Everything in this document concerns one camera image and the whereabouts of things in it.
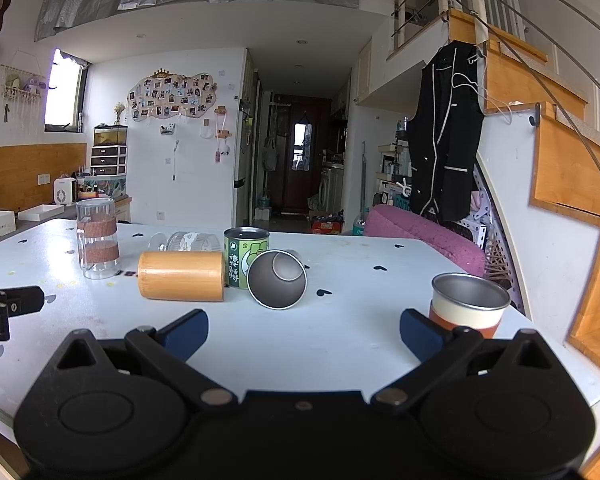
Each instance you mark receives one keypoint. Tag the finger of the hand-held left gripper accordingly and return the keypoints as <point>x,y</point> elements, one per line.
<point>25,300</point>

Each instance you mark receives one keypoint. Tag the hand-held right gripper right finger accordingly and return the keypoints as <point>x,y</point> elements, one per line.
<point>422,335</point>

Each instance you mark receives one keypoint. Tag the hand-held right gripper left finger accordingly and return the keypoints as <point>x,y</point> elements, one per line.
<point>186,334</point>

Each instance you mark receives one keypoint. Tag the plain steel cup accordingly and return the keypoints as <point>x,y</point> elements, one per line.
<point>275,285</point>

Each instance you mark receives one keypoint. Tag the steel cup with brown sleeve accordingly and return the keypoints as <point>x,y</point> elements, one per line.
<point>460,312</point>

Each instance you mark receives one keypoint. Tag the bamboo cup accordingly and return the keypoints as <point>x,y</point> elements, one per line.
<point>180,276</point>

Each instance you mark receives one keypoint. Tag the glass cup with brown bands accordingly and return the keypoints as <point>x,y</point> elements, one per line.
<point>97,240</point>

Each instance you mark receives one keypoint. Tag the white tray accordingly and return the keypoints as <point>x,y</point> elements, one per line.
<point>45,212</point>

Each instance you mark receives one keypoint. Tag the clear glass jar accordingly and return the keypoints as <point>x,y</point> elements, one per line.
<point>190,242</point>

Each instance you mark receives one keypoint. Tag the green printed can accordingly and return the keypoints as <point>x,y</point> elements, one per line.
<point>240,255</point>

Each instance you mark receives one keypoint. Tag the pink cushioned chair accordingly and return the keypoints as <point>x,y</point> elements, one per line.
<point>420,232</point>

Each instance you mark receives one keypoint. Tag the white countertop appliance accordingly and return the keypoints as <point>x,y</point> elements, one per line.
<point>64,191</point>

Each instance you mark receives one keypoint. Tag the clear water bottle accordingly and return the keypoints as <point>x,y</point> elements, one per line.
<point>360,222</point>

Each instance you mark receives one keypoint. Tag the white perforated panel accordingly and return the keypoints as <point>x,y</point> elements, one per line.
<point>484,210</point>

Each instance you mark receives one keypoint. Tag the red box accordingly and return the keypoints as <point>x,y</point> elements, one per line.
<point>326,225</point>

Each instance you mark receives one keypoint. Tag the small drawer unit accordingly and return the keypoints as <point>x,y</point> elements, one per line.
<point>109,161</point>

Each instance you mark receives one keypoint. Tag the cluttered storage shelf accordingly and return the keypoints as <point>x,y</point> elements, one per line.
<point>394,170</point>

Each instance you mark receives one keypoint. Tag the washing machine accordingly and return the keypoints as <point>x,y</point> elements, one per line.
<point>331,187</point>

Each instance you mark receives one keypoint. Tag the fish tank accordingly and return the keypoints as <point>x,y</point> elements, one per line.
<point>111,135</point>

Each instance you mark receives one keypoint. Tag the dark wooden door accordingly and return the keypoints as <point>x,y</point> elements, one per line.
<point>305,180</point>

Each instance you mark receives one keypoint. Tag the black jacket with white trim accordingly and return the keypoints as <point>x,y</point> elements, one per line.
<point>445,140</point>

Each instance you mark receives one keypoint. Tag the hanging tote bag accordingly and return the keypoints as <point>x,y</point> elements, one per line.
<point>270,156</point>

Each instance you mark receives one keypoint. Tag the dried flower bouquet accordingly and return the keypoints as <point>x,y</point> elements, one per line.
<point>118,112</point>

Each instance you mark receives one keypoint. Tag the window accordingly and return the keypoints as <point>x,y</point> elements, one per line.
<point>62,90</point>

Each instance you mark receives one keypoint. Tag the wooden staircase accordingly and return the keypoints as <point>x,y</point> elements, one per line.
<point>575,175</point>

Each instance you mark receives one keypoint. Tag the cloud-shaped photo board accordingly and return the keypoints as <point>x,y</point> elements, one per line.
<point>172,95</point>

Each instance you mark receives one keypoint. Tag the white clothes hanger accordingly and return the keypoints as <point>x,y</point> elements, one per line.
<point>487,95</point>

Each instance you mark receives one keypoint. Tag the metal stair railing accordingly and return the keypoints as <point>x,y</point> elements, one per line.
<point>530,30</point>

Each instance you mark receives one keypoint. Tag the white wall rack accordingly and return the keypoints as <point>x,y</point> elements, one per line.
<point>24,89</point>

